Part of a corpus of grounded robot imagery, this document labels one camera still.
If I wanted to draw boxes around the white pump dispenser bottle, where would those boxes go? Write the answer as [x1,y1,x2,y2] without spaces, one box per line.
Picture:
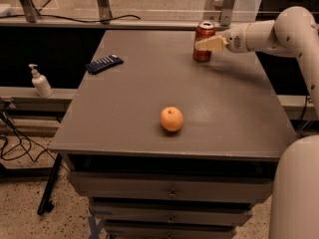
[29,64,53,98]

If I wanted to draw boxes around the top grey drawer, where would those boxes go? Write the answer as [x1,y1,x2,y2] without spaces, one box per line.
[69,171,272,203]

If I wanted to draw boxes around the black metal stand leg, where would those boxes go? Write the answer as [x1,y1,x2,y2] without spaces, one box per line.
[37,154,62,216]

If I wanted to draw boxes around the black cable on ledge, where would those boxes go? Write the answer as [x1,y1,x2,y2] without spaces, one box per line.
[0,0,142,24]

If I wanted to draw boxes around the middle metal bracket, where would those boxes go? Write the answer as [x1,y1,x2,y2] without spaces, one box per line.
[97,0,112,24]

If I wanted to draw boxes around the dark blue snack packet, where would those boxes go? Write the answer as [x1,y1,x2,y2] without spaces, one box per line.
[86,54,124,75]

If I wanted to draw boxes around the bottom grey drawer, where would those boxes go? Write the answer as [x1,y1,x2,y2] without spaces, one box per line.
[105,222,235,239]

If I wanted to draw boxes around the grey drawer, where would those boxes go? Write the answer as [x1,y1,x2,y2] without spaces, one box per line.
[89,200,252,226]
[105,222,235,239]
[69,171,272,203]

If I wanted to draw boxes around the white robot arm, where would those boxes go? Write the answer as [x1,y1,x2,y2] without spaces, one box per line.
[194,6,319,239]

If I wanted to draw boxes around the red coke can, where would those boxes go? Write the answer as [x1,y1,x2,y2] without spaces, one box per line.
[192,21,215,63]

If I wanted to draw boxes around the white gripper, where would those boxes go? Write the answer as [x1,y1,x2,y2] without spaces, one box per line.
[194,23,249,53]

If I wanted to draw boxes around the metal bracket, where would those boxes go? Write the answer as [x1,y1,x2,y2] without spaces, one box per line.
[19,0,39,23]
[219,0,235,27]
[97,0,112,24]

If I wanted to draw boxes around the black floor cables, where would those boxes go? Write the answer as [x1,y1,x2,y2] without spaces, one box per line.
[0,98,58,162]

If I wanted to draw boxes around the middle grey drawer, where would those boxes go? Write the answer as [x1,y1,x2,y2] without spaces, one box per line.
[89,200,252,226]

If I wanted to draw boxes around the grey drawer cabinet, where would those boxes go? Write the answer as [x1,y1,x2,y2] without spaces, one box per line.
[50,30,295,239]

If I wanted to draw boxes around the orange fruit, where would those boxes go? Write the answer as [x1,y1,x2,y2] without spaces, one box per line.
[159,107,183,132]

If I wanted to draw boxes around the left metal bracket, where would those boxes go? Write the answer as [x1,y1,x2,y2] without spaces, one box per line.
[19,0,39,23]

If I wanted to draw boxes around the right metal bracket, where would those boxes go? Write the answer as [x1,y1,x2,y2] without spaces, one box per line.
[219,0,235,27]

